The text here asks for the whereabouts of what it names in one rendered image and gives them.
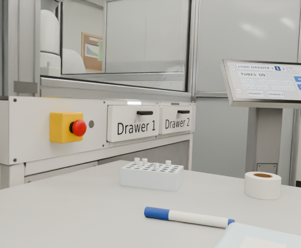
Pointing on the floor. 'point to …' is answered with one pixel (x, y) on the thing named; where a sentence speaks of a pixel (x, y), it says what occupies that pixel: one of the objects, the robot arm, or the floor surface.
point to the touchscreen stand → (263, 139)
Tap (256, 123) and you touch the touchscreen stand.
